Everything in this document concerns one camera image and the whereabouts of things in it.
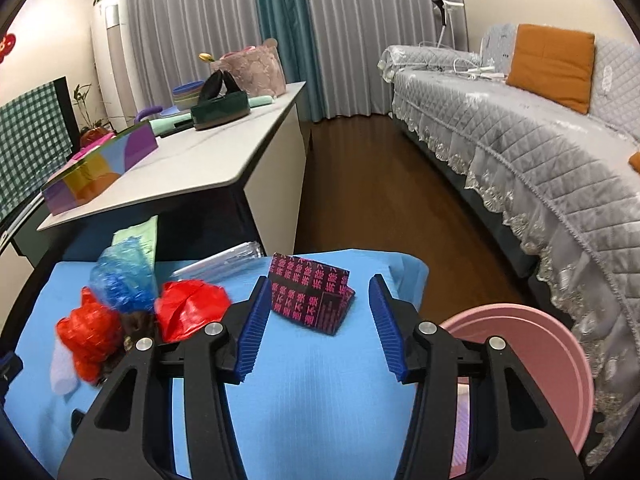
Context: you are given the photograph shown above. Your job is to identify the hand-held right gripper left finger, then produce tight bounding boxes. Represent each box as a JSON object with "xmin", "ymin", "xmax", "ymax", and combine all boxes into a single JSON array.
[{"xmin": 57, "ymin": 276, "xmax": 273, "ymax": 480}]

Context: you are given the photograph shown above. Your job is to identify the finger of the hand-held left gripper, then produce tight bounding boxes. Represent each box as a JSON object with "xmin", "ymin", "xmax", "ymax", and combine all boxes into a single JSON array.
[{"xmin": 0, "ymin": 352, "xmax": 25, "ymax": 401}]

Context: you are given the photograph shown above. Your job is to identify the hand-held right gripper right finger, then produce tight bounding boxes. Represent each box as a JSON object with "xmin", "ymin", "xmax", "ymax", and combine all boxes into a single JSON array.
[{"xmin": 369, "ymin": 274, "xmax": 586, "ymax": 480}]

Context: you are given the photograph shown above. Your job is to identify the lavender paper piece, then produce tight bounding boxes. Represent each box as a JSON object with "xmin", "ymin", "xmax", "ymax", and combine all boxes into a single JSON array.
[{"xmin": 49, "ymin": 345, "xmax": 81, "ymax": 395}]

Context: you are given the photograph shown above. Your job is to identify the black pink printed packet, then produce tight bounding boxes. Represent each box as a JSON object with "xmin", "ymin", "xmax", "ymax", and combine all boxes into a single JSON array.
[{"xmin": 269, "ymin": 254, "xmax": 356, "ymax": 337}]

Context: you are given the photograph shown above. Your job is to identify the smooth red plastic bag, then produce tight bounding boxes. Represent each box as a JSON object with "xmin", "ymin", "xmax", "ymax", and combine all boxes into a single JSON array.
[{"xmin": 155, "ymin": 280, "xmax": 233, "ymax": 343}]

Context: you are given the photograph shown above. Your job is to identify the textured red plastic bag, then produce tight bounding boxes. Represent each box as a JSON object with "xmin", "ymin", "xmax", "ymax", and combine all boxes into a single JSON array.
[{"xmin": 55, "ymin": 287, "xmax": 126, "ymax": 386}]

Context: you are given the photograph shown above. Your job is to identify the blue plastic bag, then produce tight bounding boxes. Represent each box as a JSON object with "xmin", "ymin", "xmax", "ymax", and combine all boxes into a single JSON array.
[{"xmin": 90, "ymin": 237, "xmax": 161, "ymax": 313}]

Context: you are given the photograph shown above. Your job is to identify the pink plastic bin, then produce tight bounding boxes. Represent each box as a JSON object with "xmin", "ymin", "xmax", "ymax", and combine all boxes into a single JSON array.
[{"xmin": 440, "ymin": 302, "xmax": 596, "ymax": 480}]

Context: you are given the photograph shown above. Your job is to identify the clear plastic wrapper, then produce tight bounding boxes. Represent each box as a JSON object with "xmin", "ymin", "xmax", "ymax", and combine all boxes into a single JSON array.
[{"xmin": 170, "ymin": 241, "xmax": 263, "ymax": 283}]

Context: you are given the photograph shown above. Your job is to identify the blue tablecloth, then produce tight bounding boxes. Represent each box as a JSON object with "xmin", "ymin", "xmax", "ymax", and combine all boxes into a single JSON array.
[{"xmin": 0, "ymin": 250, "xmax": 431, "ymax": 480}]

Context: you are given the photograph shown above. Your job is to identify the light green packet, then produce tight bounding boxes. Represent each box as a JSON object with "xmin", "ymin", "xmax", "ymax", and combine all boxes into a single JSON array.
[{"xmin": 112, "ymin": 215, "xmax": 160, "ymax": 266}]

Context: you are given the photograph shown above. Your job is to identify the white long table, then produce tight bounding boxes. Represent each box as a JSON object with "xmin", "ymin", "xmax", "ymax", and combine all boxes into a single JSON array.
[{"xmin": 10, "ymin": 81, "xmax": 313, "ymax": 273}]

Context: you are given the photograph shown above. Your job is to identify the dark green box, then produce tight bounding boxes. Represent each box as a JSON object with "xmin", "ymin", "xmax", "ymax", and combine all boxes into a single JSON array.
[{"xmin": 190, "ymin": 91, "xmax": 252, "ymax": 132}]

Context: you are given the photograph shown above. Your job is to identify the colourful box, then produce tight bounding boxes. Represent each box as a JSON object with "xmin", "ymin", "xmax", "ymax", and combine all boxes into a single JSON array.
[{"xmin": 41, "ymin": 121, "xmax": 160, "ymax": 217}]

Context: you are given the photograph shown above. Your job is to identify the green checked cloth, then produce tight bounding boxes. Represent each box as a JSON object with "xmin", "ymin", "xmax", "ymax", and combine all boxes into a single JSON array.
[{"xmin": 0, "ymin": 80, "xmax": 71, "ymax": 221}]

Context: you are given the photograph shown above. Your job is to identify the grey quilted sofa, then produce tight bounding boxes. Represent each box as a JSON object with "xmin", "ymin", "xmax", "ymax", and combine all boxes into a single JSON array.
[{"xmin": 377, "ymin": 22, "xmax": 640, "ymax": 471}]

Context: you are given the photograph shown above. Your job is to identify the purple plastic item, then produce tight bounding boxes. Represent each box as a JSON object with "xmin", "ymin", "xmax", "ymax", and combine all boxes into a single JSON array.
[{"xmin": 134, "ymin": 105, "xmax": 181, "ymax": 123}]

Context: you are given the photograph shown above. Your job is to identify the stack of plastic bowls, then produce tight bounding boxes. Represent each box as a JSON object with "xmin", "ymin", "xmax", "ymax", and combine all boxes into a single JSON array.
[{"xmin": 171, "ymin": 81, "xmax": 207, "ymax": 111}]

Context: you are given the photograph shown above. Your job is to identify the red pot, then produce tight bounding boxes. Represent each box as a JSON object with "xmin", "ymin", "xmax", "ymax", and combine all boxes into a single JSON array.
[{"xmin": 79, "ymin": 127, "xmax": 116, "ymax": 150}]

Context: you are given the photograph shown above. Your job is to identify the black folded item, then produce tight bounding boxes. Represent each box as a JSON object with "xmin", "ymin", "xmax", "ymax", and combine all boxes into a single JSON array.
[{"xmin": 199, "ymin": 70, "xmax": 241, "ymax": 102}]

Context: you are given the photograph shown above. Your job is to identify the pink fabric basket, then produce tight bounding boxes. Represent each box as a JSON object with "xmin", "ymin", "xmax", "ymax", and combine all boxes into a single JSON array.
[{"xmin": 209, "ymin": 37, "xmax": 287, "ymax": 98}]

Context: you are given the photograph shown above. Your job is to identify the black television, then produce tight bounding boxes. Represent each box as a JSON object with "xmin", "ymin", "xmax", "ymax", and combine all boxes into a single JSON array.
[{"xmin": 0, "ymin": 76, "xmax": 82, "ymax": 231}]

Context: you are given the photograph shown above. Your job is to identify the bamboo plant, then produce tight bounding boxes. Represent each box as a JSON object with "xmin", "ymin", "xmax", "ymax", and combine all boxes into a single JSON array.
[{"xmin": 72, "ymin": 82, "xmax": 108, "ymax": 136}]

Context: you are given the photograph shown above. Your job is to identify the teal curtain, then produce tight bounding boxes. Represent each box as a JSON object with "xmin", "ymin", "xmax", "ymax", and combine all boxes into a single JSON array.
[{"xmin": 250, "ymin": 0, "xmax": 326, "ymax": 123}]

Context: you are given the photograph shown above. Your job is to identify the grey curtain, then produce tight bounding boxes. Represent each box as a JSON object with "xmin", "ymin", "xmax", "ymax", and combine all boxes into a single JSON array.
[
  {"xmin": 114, "ymin": 0, "xmax": 263, "ymax": 116},
  {"xmin": 297, "ymin": 0, "xmax": 471, "ymax": 122}
]

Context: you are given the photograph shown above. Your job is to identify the white standing air conditioner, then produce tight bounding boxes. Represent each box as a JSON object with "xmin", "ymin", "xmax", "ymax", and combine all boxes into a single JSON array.
[{"xmin": 91, "ymin": 0, "xmax": 143, "ymax": 126}]

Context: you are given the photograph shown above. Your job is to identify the white floor lamp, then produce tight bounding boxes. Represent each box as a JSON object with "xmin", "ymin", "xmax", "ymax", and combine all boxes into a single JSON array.
[{"xmin": 431, "ymin": 0, "xmax": 463, "ymax": 48}]

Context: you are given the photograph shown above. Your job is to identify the white cables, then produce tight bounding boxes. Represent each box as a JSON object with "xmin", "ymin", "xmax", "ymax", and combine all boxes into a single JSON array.
[{"xmin": 417, "ymin": 40, "xmax": 508, "ymax": 82}]

